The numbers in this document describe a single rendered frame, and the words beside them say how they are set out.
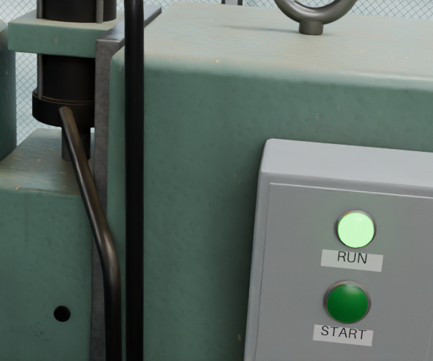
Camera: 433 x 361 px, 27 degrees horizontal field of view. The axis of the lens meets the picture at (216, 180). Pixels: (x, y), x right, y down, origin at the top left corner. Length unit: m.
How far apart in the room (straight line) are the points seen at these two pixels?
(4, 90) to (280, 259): 0.26
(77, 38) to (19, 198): 0.11
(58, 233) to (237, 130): 0.15
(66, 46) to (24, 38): 0.03
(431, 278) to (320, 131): 0.10
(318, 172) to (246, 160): 0.07
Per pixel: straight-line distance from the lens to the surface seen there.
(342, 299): 0.46
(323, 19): 0.59
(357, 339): 0.47
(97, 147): 0.55
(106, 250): 0.52
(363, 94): 0.49
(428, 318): 0.47
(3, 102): 0.63
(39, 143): 0.67
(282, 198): 0.44
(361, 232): 0.44
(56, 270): 0.59
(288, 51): 0.53
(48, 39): 0.58
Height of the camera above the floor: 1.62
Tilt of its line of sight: 19 degrees down
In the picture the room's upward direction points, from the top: 4 degrees clockwise
